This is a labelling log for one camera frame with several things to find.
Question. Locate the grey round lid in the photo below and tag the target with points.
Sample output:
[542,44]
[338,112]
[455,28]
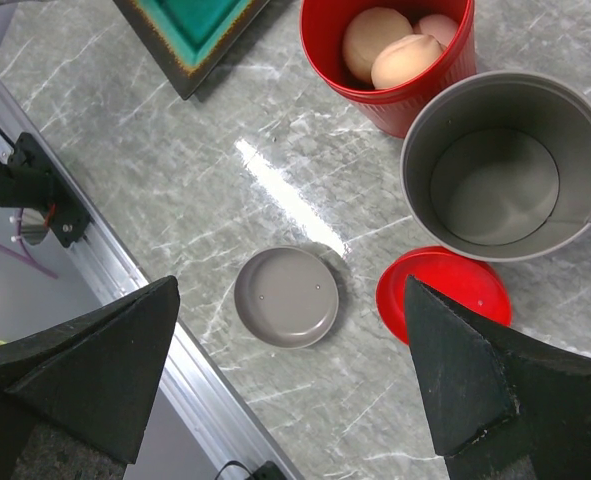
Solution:
[286,297]

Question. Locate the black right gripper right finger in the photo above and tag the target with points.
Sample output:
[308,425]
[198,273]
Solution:
[499,404]

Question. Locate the grey cylindrical canister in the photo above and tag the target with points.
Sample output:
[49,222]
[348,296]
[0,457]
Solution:
[497,167]

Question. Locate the red round lid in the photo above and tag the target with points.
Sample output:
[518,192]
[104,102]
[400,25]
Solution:
[471,283]

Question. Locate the red cylindrical canister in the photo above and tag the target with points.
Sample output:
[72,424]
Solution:
[322,28]

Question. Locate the teal square plate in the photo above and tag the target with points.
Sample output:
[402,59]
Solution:
[188,38]

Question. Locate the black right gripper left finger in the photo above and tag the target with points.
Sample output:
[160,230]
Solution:
[75,399]

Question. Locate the aluminium rail frame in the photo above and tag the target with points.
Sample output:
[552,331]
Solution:
[199,427]

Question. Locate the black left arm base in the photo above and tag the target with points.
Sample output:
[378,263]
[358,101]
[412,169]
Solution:
[30,179]

